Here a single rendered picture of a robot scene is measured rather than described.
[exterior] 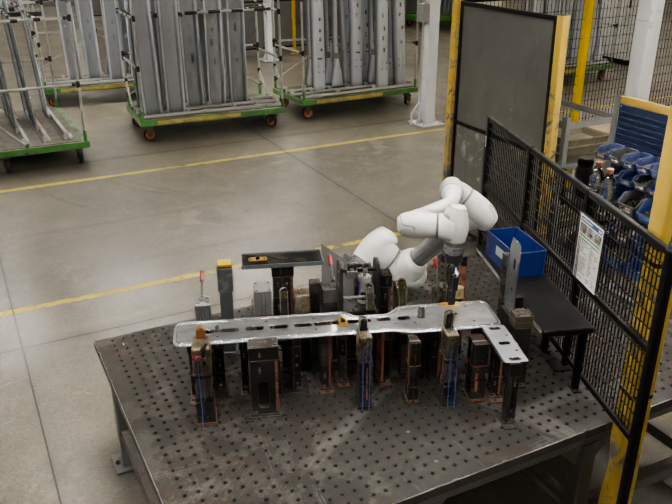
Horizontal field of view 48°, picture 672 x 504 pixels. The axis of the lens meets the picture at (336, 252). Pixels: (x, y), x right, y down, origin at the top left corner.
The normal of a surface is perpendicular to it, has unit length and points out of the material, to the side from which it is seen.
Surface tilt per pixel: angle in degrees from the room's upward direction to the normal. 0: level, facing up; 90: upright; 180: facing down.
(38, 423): 0
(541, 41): 90
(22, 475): 0
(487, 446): 0
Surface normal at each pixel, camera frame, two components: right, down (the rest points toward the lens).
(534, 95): -0.88, 0.20
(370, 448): 0.00, -0.91
